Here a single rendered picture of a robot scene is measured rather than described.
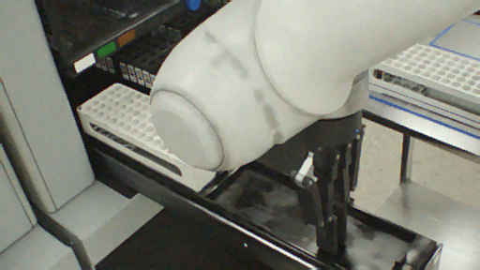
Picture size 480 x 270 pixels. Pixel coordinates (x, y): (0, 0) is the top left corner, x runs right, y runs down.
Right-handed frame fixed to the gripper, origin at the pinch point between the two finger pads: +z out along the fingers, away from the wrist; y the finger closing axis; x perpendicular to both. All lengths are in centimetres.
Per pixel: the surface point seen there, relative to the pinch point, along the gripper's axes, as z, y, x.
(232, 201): 3.9, 0.8, -17.4
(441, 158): 84, -116, -30
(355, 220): 3.9, -5.9, 0.2
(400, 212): 56, -58, -17
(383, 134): 84, -118, -55
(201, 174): -0.1, 1.9, -22.2
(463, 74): -3.6, -39.0, 1.4
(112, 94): -2, -4, -51
